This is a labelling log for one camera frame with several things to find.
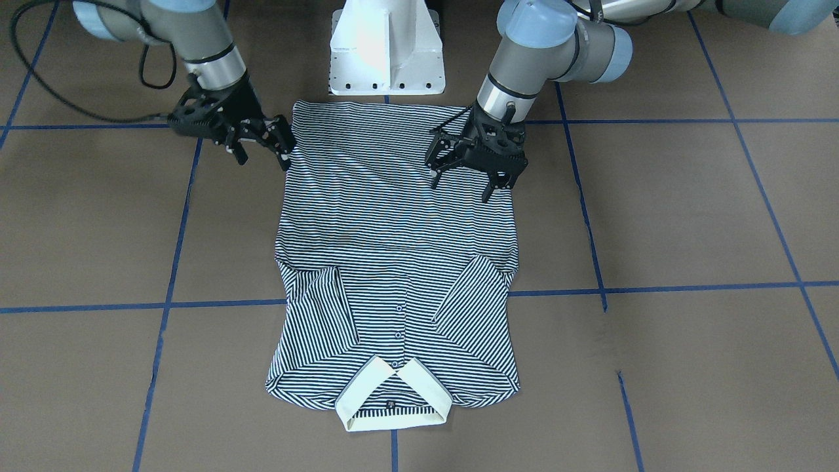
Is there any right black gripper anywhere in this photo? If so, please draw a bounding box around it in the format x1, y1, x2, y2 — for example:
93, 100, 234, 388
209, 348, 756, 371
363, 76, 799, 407
166, 73, 296, 172

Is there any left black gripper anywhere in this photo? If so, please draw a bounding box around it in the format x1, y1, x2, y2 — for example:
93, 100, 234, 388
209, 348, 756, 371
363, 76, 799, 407
425, 104, 528, 203

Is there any navy white striped polo shirt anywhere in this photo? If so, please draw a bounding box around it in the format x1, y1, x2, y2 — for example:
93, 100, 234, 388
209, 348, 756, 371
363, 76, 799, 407
265, 101, 520, 432

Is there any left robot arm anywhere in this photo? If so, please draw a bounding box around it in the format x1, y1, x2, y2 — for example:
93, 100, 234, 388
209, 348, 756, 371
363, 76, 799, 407
425, 1, 837, 201

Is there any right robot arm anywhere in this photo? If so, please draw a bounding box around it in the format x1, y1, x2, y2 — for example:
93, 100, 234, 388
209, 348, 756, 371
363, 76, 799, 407
73, 1, 296, 170

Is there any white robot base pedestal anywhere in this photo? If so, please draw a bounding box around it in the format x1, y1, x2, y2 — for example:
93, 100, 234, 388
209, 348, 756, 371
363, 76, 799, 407
328, 1, 446, 96

